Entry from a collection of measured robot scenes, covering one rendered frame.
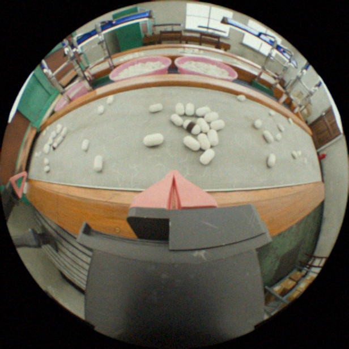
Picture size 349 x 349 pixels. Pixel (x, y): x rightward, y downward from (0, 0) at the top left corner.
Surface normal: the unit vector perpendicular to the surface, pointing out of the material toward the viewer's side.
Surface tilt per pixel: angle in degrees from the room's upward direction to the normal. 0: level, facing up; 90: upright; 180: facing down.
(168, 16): 90
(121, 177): 0
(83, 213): 0
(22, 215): 90
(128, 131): 0
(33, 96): 90
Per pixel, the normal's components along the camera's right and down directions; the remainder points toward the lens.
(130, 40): -0.11, 0.97
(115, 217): 0.00, -0.22
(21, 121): 1.00, 0.01
